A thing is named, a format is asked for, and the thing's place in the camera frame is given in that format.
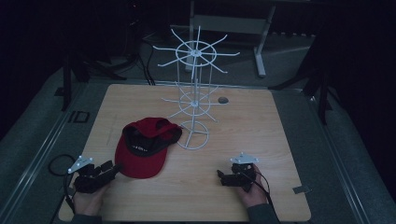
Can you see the person's left hand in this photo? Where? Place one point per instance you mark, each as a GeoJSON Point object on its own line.
{"type": "Point", "coordinates": [88, 200]}

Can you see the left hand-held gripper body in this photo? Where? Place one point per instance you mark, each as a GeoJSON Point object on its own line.
{"type": "Point", "coordinates": [90, 180]}

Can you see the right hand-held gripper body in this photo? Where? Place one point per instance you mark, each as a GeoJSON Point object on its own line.
{"type": "Point", "coordinates": [241, 175]}

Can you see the black rectangular floor bracket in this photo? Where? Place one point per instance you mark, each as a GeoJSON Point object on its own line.
{"type": "Point", "coordinates": [74, 117]}

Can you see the black metal stand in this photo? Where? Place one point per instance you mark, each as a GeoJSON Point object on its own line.
{"type": "Point", "coordinates": [67, 84]}
{"type": "Point", "coordinates": [322, 93]}

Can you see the red baseball cap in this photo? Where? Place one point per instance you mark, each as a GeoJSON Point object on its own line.
{"type": "Point", "coordinates": [140, 161]}

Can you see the grey tape strip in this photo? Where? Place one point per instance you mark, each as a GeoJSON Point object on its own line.
{"type": "Point", "coordinates": [302, 189]}

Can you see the person's right hand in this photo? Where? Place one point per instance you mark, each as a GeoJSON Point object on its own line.
{"type": "Point", "coordinates": [253, 194]}

